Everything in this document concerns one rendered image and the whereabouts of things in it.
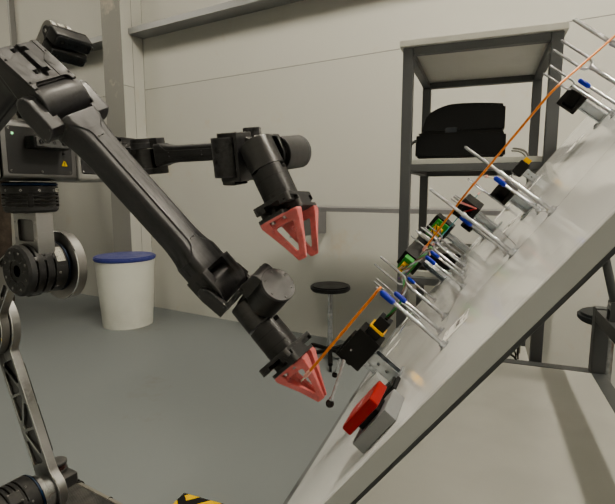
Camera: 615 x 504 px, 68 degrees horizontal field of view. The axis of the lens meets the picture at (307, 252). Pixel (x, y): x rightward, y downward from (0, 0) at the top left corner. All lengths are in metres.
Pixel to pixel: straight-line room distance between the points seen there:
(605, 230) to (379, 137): 3.56
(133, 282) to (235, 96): 2.06
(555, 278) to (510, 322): 0.05
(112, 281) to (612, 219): 4.55
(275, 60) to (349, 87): 0.81
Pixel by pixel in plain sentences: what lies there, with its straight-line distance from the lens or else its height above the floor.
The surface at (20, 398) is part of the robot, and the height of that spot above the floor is 0.63.
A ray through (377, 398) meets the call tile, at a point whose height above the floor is 1.13.
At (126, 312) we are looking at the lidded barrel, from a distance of 4.82.
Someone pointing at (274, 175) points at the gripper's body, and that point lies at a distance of 0.72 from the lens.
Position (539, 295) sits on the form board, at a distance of 0.42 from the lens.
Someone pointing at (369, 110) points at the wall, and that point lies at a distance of 4.00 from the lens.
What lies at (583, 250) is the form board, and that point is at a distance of 0.42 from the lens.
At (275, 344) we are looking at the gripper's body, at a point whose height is 1.10.
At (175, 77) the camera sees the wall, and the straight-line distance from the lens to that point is 5.34.
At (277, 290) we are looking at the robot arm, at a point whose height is 1.20.
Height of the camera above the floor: 1.35
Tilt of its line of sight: 8 degrees down
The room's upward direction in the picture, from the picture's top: straight up
